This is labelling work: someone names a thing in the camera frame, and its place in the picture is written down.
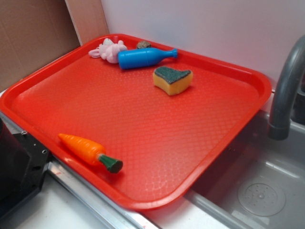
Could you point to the light wooden board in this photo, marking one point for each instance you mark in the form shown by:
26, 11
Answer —
88, 19

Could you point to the grey plastic sink basin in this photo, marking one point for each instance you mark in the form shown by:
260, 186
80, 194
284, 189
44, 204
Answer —
256, 183

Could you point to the orange plastic toy carrot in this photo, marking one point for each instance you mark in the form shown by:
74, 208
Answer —
90, 152

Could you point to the brown cardboard panel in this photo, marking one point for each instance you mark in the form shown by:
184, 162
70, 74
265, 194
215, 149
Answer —
33, 33

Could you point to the small brown rock ball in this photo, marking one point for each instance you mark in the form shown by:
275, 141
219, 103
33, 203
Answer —
143, 44

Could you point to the blue plastic toy bottle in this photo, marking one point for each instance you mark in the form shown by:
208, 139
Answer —
145, 57

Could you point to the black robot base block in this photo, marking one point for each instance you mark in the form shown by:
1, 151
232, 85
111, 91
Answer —
23, 163

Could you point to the green and yellow sponge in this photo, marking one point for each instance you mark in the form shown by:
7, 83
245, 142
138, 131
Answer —
172, 81

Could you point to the grey toy sink faucet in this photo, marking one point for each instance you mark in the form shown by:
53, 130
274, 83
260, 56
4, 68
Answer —
289, 97

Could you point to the pink plush bunny toy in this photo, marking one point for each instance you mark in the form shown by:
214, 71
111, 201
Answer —
108, 51

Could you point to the red plastic tray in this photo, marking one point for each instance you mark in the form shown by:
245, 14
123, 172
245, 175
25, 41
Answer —
165, 142

